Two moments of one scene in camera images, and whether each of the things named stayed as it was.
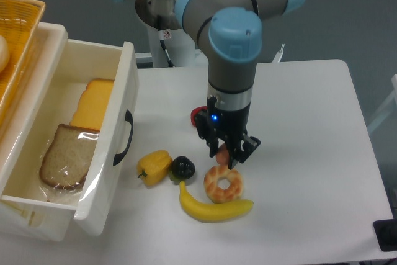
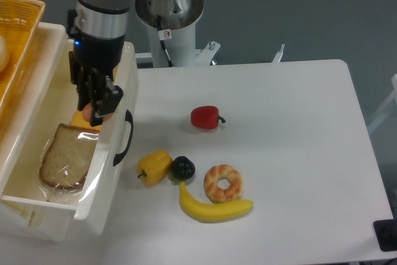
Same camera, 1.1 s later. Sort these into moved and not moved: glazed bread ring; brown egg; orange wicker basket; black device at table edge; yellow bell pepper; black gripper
Moved: brown egg; black gripper
Not moved: orange wicker basket; yellow bell pepper; glazed bread ring; black device at table edge
